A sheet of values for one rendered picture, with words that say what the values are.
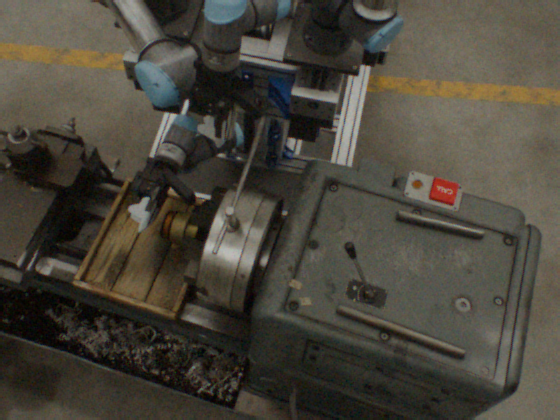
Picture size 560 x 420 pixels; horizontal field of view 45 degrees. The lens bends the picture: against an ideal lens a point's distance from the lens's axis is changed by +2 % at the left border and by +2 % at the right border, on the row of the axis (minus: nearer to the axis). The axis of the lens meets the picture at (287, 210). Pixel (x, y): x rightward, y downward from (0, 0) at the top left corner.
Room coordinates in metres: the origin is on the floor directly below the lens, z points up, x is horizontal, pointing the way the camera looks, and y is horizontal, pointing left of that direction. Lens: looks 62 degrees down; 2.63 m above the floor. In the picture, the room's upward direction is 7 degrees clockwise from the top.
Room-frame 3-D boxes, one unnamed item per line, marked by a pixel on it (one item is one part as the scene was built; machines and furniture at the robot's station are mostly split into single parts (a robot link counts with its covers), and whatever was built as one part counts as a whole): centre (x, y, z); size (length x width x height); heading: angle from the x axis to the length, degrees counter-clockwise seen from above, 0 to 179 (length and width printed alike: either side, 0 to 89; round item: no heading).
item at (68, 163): (0.90, 0.69, 0.99); 0.20 x 0.10 x 0.05; 78
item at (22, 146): (0.90, 0.71, 1.13); 0.08 x 0.08 x 0.03
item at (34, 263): (0.84, 0.78, 0.90); 0.47 x 0.30 x 0.06; 168
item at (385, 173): (0.85, -0.20, 1.24); 0.09 x 0.08 x 0.03; 78
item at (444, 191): (0.82, -0.37, 1.26); 0.06 x 0.06 x 0.02; 78
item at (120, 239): (0.75, 0.38, 0.89); 0.36 x 0.30 x 0.04; 168
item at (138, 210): (0.75, 0.38, 1.09); 0.09 x 0.06 x 0.03; 168
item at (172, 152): (0.93, 0.34, 1.08); 0.08 x 0.05 x 0.08; 78
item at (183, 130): (1.01, 0.32, 1.07); 0.11 x 0.08 x 0.09; 168
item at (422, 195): (0.82, -0.35, 1.23); 0.13 x 0.08 x 0.05; 78
